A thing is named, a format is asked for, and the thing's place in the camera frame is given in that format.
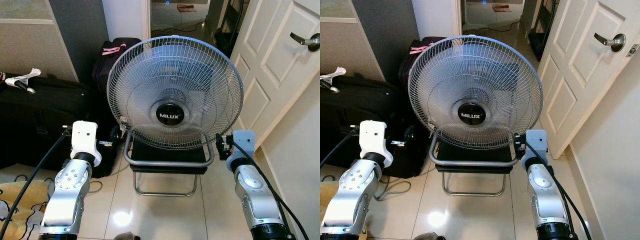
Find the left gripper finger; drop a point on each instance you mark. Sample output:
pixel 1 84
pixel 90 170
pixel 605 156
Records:
pixel 409 138
pixel 116 138

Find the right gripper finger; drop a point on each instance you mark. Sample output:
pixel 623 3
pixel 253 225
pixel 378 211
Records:
pixel 219 143
pixel 517 139

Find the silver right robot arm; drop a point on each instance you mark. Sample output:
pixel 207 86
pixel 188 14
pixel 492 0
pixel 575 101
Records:
pixel 545 195
pixel 255 195

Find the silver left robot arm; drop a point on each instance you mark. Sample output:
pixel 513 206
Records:
pixel 70 192
pixel 357 195

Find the large black luggage bag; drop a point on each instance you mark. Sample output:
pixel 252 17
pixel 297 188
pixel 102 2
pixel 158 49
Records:
pixel 40 120
pixel 350 110

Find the silver grille electric fan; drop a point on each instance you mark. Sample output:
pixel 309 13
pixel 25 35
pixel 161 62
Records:
pixel 475 90
pixel 175 90

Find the black upright suitcase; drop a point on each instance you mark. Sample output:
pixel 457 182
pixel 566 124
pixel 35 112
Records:
pixel 102 70
pixel 407 67

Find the white panelled door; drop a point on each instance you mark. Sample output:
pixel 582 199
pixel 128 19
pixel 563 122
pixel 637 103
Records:
pixel 270 75
pixel 580 75

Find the pink ribbon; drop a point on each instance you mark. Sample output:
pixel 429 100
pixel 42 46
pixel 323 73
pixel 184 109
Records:
pixel 420 49
pixel 112 49

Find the white luggage tag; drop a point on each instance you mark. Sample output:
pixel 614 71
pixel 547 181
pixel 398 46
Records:
pixel 22 78
pixel 331 77

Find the dark robot foot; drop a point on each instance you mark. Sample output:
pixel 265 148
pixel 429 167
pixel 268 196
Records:
pixel 126 236
pixel 429 236

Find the black cabinet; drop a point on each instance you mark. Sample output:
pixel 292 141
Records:
pixel 227 35
pixel 542 35

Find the small brown floor item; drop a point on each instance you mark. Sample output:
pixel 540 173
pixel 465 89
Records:
pixel 186 8
pixel 501 8

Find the silver door latch plate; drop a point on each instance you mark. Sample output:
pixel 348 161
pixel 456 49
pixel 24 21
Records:
pixel 633 50

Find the beige framed window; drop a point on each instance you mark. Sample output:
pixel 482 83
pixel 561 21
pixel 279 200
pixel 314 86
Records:
pixel 335 9
pixel 22 10

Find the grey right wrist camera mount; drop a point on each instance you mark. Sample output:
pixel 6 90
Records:
pixel 243 142
pixel 536 142

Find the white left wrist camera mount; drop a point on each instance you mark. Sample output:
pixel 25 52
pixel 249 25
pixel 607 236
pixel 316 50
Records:
pixel 84 137
pixel 372 137

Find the black chrome frame chair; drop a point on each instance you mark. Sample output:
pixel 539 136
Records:
pixel 170 161
pixel 472 163

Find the white door frame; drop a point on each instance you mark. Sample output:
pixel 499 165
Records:
pixel 125 20
pixel 435 17

